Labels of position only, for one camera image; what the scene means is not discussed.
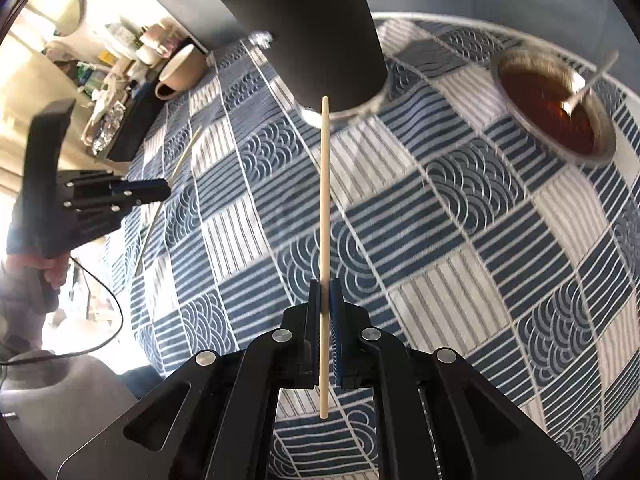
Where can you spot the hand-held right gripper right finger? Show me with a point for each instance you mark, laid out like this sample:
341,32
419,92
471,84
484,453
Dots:
336,335

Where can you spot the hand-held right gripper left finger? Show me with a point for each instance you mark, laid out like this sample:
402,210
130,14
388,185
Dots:
314,335

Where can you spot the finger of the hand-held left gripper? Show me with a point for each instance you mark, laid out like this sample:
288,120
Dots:
142,197
145,186

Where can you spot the pale wooden chopstick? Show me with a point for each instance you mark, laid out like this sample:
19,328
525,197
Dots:
186,153
325,185

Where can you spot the dark grey chopstick holder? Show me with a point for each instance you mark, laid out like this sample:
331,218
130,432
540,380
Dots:
310,35

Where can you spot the person's left forearm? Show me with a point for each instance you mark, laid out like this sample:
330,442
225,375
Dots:
25,285

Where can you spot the person's left hand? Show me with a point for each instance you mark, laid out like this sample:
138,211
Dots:
55,272

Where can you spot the black side table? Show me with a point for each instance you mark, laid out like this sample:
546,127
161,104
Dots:
135,130

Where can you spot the silver foil packets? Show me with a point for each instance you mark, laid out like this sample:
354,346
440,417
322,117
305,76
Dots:
107,130

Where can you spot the beige ceramic mug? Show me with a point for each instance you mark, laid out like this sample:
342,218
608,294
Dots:
182,70

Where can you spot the clutter of bottles and jars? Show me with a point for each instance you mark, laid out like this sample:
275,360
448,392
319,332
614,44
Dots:
130,40

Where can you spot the blue white patterned tablecloth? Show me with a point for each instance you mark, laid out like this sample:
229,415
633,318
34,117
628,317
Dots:
450,240

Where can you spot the grey rounded container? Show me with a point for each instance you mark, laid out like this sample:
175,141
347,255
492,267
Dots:
55,395

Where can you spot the metal bowl with brown sauce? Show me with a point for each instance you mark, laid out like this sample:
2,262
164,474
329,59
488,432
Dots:
540,105

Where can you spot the metal spoon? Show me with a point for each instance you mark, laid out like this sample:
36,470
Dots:
592,82

